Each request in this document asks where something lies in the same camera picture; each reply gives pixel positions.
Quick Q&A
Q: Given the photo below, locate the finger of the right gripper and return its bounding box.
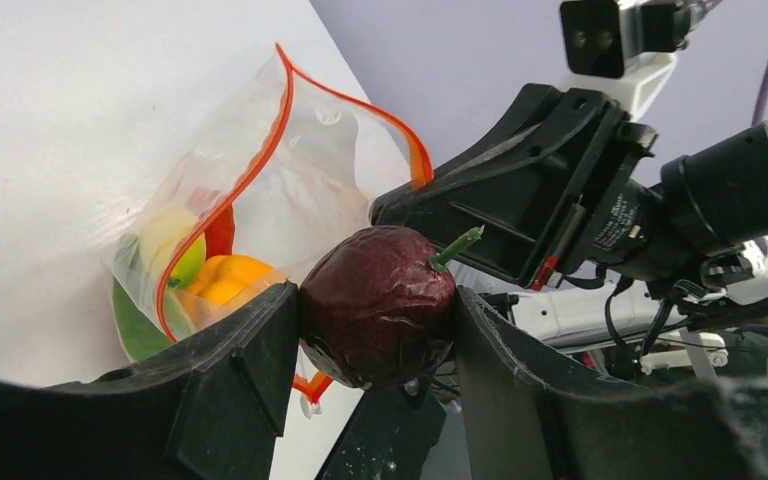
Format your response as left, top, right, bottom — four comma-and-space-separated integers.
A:
317, 381, 446, 480

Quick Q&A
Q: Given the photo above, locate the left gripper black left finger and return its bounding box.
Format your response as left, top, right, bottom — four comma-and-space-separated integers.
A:
0, 283, 298, 479

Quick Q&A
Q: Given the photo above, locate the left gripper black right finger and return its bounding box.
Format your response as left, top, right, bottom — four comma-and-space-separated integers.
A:
455, 287, 768, 479

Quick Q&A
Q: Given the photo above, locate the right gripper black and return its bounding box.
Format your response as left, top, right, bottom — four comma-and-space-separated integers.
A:
370, 83, 658, 291

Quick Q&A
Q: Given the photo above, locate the dark purple plum toy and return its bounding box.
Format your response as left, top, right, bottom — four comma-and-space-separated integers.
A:
298, 225, 484, 390

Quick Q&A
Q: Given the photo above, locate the yellow banana toy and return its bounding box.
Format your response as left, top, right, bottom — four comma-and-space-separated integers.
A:
139, 208, 207, 288

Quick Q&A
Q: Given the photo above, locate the clear zip bag red zipper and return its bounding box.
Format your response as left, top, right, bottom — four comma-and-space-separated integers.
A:
102, 42, 436, 420

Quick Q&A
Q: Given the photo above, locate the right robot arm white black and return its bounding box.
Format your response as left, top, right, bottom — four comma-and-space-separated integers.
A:
370, 84, 768, 479

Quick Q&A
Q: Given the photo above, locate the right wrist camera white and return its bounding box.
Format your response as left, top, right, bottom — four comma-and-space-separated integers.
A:
559, 0, 720, 121

